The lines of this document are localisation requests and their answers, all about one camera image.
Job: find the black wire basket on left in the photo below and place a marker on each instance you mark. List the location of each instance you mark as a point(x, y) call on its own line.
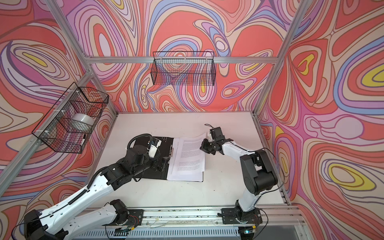
point(57, 133)

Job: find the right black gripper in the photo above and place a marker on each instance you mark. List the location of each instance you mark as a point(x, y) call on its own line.
point(204, 147)

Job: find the black wire basket at back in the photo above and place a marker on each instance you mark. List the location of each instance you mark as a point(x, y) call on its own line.
point(183, 68)

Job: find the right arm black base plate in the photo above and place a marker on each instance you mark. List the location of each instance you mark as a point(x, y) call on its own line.
point(236, 215)

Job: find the green circuit board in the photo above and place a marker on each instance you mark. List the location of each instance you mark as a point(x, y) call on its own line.
point(120, 231)
point(248, 230)

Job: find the white tape roll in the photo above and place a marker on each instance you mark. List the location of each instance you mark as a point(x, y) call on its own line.
point(82, 122)

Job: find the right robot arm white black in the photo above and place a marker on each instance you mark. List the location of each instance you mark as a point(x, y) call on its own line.
point(258, 173)

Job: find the orange and black folder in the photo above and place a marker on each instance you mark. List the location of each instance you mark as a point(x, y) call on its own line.
point(160, 164)

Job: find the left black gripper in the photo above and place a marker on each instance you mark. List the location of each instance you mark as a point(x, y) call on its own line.
point(162, 164)

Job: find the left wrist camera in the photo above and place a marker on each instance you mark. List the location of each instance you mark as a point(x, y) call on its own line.
point(154, 145)

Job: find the black wire basket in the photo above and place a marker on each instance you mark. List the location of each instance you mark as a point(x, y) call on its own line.
point(183, 68)
point(57, 133)

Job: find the green circuit board left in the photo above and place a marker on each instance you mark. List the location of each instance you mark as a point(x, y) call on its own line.
point(120, 231)

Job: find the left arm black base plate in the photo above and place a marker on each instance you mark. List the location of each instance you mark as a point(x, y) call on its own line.
point(131, 218)

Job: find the printed paper sheet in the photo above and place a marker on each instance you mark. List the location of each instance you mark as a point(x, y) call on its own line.
point(173, 176)
point(189, 158)

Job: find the green circuit board right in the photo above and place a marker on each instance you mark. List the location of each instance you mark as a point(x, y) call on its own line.
point(248, 230)

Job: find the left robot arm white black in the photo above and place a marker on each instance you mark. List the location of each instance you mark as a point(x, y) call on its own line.
point(65, 221)

